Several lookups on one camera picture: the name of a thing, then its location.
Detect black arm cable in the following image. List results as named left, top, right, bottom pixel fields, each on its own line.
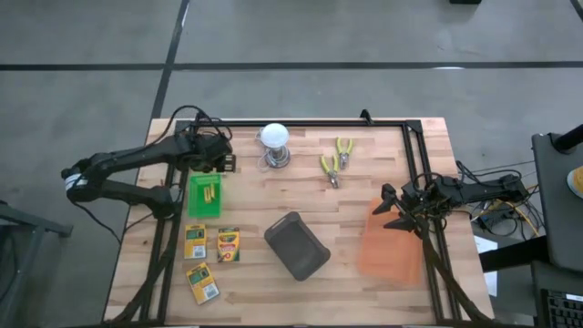
left=152, top=104, right=233, bottom=147
left=409, top=159, right=525, bottom=195

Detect yellow floor cable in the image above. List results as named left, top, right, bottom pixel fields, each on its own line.
left=496, top=198, right=541, bottom=238

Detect green plastic bin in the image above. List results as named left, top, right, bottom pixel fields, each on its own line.
left=187, top=172, right=224, bottom=220

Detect yellow-green handled pliers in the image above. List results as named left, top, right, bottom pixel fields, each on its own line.
left=335, top=136, right=355, bottom=171
left=319, top=154, right=343, bottom=190

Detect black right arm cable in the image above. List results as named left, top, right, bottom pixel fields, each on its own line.
left=409, top=159, right=525, bottom=195

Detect grey translucent handled bin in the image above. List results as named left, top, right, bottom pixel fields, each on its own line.
left=263, top=210, right=332, bottom=282

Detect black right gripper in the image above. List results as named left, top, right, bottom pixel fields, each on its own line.
left=372, top=179, right=439, bottom=239

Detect grey metal table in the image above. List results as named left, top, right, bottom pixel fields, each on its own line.
left=0, top=200, right=75, bottom=328

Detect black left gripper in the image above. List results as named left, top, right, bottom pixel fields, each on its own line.
left=188, top=135, right=239, bottom=175

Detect dark grey desk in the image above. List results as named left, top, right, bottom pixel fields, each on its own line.
left=531, top=130, right=583, bottom=274

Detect black keyboard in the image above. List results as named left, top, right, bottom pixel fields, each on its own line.
left=539, top=287, right=583, bottom=328

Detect yellow green crayon box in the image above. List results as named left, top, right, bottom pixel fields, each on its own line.
left=216, top=227, right=241, bottom=263
left=183, top=223, right=208, bottom=261
left=185, top=261, right=221, bottom=306

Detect white light bulb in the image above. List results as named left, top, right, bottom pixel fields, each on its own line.
left=255, top=127, right=292, bottom=173
left=260, top=122, right=291, bottom=149

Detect orange translucent plastic bin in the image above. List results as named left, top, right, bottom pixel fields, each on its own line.
left=356, top=196, right=425, bottom=287

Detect white paper sheet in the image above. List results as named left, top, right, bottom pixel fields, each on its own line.
left=473, top=234, right=500, bottom=298

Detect metal lamp socket base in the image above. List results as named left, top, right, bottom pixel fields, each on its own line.
left=262, top=144, right=292, bottom=169

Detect black desk beam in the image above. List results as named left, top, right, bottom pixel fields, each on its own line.
left=477, top=234, right=550, bottom=273

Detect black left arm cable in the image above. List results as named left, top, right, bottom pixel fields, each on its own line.
left=152, top=104, right=233, bottom=147

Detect black pole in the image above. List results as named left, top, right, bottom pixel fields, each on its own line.
left=552, top=123, right=583, bottom=154

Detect blue power box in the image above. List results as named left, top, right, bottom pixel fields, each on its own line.
left=477, top=208, right=518, bottom=231

